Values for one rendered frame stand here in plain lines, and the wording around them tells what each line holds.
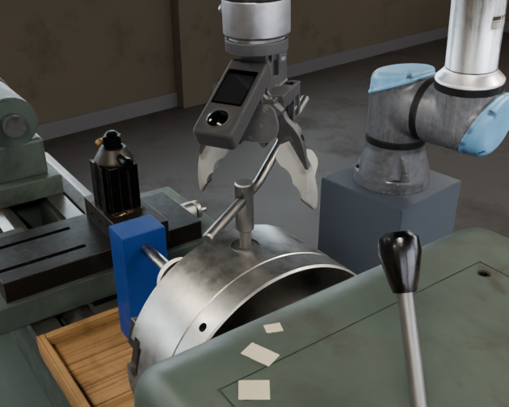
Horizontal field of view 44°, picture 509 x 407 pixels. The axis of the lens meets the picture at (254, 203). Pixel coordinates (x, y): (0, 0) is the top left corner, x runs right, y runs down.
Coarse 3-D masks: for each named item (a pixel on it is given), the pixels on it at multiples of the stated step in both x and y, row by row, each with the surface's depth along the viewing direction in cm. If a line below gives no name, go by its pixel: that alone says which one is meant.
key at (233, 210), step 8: (304, 96) 90; (304, 104) 89; (296, 112) 87; (272, 152) 81; (272, 160) 80; (264, 168) 78; (256, 176) 78; (264, 176) 78; (256, 184) 76; (240, 200) 72; (232, 208) 70; (240, 208) 71; (224, 216) 68; (232, 216) 69; (216, 224) 67; (224, 224) 68; (208, 232) 65; (216, 232) 66; (208, 240) 65
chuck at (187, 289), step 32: (256, 224) 82; (192, 256) 77; (224, 256) 75; (256, 256) 74; (160, 288) 76; (192, 288) 73; (224, 288) 71; (160, 320) 73; (192, 320) 70; (160, 352) 72
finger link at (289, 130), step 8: (280, 120) 70; (288, 120) 71; (280, 128) 71; (288, 128) 70; (296, 128) 71; (280, 136) 71; (288, 136) 71; (296, 136) 71; (304, 136) 72; (280, 144) 72; (296, 144) 71; (304, 144) 71; (296, 152) 72; (304, 152) 71; (304, 160) 72
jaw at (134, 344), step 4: (132, 320) 81; (136, 320) 81; (132, 324) 81; (132, 328) 81; (132, 332) 81; (128, 336) 82; (128, 340) 82; (132, 340) 81; (132, 344) 81; (136, 344) 77; (136, 348) 77; (136, 352) 77; (140, 352) 77; (132, 356) 78; (136, 356) 78; (132, 360) 78; (136, 360) 78; (136, 364) 78; (136, 368) 78
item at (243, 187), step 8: (240, 184) 72; (248, 184) 72; (240, 192) 72; (248, 192) 72; (248, 200) 73; (248, 208) 73; (240, 216) 74; (248, 216) 74; (240, 224) 74; (248, 224) 74; (240, 232) 75; (248, 232) 75; (240, 240) 76; (248, 240) 76; (240, 248) 76; (248, 248) 76
